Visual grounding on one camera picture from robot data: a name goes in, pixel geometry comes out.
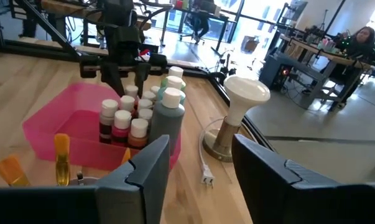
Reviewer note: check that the pink plastic tray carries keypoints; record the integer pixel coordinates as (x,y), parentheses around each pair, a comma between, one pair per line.
(78,124)

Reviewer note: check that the dark brown paint bottle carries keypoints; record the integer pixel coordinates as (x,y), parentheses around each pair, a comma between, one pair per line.
(139,133)

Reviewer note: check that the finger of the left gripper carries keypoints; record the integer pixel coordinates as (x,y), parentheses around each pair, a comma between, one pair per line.
(142,77)
(114,79)

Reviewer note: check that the pink paint bottle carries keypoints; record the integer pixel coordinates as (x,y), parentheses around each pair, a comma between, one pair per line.
(132,91)

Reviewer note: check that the small grey paint bottle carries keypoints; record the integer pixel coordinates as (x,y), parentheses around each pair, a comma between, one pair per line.
(155,89)

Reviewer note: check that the large teal paint bottle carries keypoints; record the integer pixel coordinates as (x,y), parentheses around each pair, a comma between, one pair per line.
(174,83)

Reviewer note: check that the purple paint bottle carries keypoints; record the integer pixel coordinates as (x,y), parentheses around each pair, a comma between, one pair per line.
(145,114)

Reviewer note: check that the small brown paint bottle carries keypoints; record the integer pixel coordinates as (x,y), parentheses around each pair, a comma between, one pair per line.
(149,95)

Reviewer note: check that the white dome glass jar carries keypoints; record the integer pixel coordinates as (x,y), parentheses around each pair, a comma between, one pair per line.
(243,96)

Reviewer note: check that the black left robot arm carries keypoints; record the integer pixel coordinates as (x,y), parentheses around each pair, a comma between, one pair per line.
(118,12)

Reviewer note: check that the dark computer case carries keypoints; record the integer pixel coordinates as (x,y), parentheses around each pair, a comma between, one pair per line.
(277,73)

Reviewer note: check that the wooden top workbench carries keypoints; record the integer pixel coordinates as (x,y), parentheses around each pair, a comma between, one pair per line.
(330,56)

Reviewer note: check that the green paint bottle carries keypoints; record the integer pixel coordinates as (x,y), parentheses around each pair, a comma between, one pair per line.
(176,72)

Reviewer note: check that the yellow paint bottle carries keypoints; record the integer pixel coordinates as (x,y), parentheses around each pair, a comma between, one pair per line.
(144,104)

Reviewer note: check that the person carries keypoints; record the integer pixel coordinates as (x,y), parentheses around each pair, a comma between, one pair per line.
(359,40)
(201,21)

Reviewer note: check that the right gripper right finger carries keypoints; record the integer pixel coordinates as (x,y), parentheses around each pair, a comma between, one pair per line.
(268,186)

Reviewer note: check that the red paint bottle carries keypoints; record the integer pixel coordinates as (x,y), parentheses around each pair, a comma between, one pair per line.
(127,102)

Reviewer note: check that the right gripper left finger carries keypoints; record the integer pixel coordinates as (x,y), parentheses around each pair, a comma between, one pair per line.
(137,186)

